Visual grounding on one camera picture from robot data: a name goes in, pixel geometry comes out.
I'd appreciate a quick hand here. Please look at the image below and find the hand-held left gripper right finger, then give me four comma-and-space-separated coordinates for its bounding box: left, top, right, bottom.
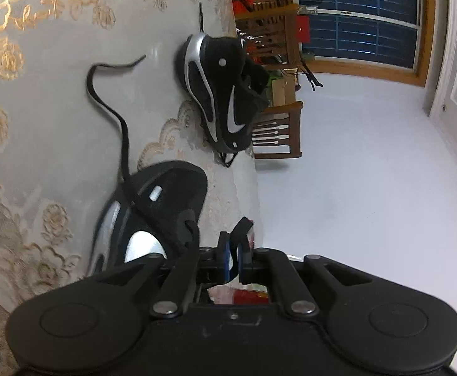
236, 239, 374, 319

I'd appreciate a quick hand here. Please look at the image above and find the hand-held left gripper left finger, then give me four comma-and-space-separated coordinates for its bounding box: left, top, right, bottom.
87, 231, 230, 319

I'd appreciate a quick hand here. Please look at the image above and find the black sneaker white swoosh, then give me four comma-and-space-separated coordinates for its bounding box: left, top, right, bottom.
174, 2, 271, 167
85, 160, 209, 279

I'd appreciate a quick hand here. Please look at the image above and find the black shoelace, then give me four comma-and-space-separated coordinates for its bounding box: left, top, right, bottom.
86, 55, 255, 283

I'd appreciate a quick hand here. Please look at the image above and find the wooden chair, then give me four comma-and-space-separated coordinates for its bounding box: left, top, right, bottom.
252, 101, 304, 160
235, 3, 304, 68

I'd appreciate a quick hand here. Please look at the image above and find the blue window wooden frame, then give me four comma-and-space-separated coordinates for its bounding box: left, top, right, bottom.
294, 0, 437, 87

